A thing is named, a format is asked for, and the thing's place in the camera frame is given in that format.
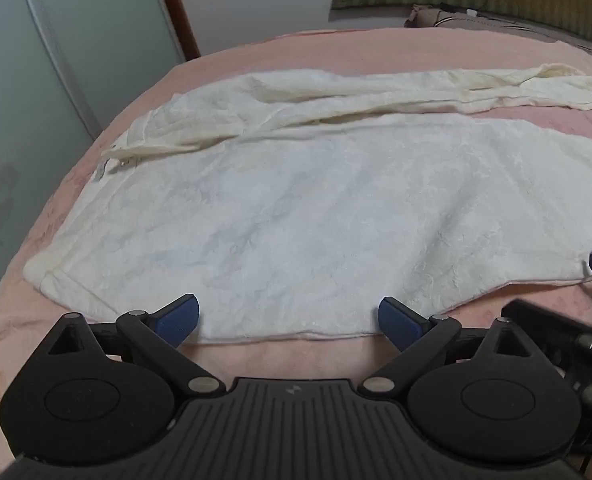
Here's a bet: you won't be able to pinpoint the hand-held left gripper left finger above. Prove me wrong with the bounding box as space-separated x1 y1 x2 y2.
46 294 226 401

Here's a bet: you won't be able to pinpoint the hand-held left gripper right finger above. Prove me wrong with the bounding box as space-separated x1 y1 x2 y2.
358 296 539 401

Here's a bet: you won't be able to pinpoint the white pants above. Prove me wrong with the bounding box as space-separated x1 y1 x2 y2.
23 62 592 346

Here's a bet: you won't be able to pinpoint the pink blanket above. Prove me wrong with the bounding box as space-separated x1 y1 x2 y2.
0 25 592 480

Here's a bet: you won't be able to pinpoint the brown pillow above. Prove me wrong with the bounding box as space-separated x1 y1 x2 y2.
405 4 592 61

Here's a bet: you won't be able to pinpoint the frosted glass wardrobe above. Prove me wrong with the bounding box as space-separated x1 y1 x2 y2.
0 0 187 331

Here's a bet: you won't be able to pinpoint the black charging cable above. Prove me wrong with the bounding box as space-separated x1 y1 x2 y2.
438 0 532 26

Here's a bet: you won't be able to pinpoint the brown wooden frame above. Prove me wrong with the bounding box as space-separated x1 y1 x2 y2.
151 0 201 61

